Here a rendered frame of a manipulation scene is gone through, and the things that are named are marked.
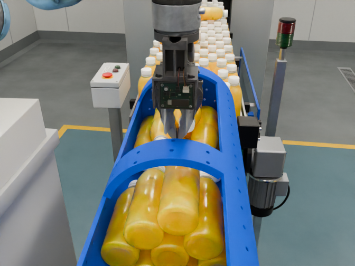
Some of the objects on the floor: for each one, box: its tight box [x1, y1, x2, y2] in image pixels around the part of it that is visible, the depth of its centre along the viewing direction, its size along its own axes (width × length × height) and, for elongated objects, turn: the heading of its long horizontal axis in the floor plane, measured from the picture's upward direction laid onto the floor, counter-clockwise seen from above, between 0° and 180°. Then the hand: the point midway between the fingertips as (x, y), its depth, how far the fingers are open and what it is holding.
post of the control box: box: [108, 108, 123, 164], centre depth 164 cm, size 4×4×100 cm
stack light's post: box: [253, 59, 287, 250], centre depth 173 cm, size 4×4×110 cm
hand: (177, 133), depth 69 cm, fingers closed
